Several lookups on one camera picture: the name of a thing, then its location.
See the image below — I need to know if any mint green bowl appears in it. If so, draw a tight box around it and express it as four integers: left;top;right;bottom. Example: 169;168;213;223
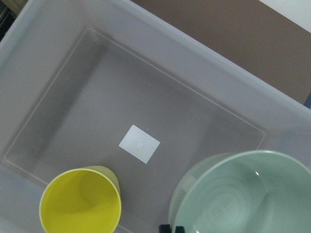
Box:
169;150;311;233

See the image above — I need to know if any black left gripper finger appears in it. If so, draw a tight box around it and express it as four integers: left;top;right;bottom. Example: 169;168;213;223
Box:
159;224;184;233

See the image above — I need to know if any yellow plastic cup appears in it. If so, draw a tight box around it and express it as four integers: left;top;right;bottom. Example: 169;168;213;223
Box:
39;166;121;233

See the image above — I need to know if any clear plastic bin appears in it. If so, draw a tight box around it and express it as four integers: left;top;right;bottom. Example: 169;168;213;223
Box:
0;0;311;233

